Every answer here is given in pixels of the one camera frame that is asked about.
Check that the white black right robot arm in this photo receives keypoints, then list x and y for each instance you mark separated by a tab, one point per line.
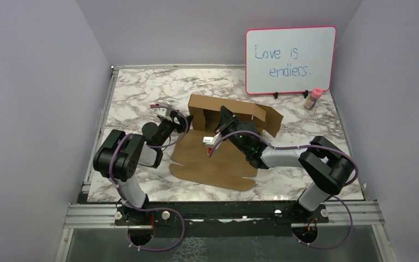
329	168

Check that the brown cardboard box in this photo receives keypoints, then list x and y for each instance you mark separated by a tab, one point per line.
227	167

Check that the pink lidded marker jar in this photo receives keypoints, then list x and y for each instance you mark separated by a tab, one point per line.
313	98

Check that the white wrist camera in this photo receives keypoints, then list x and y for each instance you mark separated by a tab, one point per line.
212	142
162	110

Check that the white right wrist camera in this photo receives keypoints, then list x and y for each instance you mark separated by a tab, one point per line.
212	142

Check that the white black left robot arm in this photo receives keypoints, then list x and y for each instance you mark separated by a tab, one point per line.
120	154

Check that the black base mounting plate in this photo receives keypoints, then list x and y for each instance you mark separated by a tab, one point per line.
174	219

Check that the aluminium front frame rail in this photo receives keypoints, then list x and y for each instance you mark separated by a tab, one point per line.
355	232

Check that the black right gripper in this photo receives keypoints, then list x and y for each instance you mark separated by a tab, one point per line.
227	119

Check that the pink framed whiteboard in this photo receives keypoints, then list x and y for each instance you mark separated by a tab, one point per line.
289	60

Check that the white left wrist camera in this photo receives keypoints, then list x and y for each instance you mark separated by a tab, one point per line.
162	110

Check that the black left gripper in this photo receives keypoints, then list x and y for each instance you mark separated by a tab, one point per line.
184	121

